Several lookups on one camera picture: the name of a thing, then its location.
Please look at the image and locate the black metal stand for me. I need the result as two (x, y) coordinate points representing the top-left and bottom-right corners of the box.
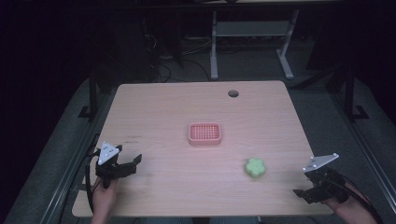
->
(78, 66), (100, 123)
(344, 63), (371, 122)

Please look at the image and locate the green flower-shaped soap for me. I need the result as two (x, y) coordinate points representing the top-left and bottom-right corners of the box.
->
(244, 157), (267, 179)

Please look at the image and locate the pink slotted soap dish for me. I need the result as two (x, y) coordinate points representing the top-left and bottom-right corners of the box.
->
(187, 121), (223, 147)

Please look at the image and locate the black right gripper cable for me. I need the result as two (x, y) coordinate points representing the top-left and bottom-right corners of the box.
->
(338, 174), (385, 224)

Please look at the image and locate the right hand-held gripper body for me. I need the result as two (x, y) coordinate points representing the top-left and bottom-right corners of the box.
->
(302, 152), (350, 205)

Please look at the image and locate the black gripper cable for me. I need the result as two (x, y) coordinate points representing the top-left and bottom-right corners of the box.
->
(338, 174), (385, 224)
(84, 147), (104, 216)

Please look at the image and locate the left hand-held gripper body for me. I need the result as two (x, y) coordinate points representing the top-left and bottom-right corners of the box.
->
(94, 141), (134, 189)

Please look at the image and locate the white metal table frame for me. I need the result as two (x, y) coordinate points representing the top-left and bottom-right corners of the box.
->
(209, 8), (301, 81)

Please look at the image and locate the bundle of floor cables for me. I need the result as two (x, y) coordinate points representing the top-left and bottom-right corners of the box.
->
(143, 32), (216, 83)

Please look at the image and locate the person's left hand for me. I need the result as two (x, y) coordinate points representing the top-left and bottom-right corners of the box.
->
(91, 177), (120, 222)

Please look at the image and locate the person's right hand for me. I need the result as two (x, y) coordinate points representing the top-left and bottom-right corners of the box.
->
(321, 181), (372, 222)

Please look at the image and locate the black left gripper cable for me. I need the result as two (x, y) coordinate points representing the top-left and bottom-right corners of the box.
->
(84, 147), (104, 216)

